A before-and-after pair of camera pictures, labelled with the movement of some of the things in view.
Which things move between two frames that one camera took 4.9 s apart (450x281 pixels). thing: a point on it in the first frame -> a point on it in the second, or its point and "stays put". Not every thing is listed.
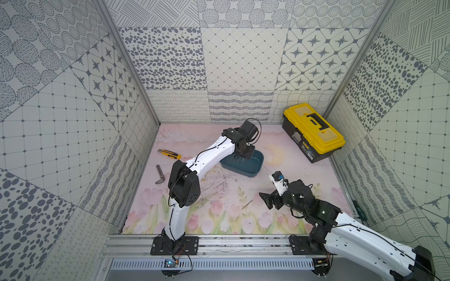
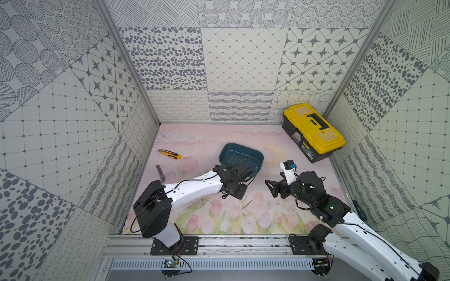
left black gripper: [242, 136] -> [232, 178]
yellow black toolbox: [313, 134] stays put
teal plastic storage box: [246, 167] stays put
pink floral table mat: [231, 205] stays put
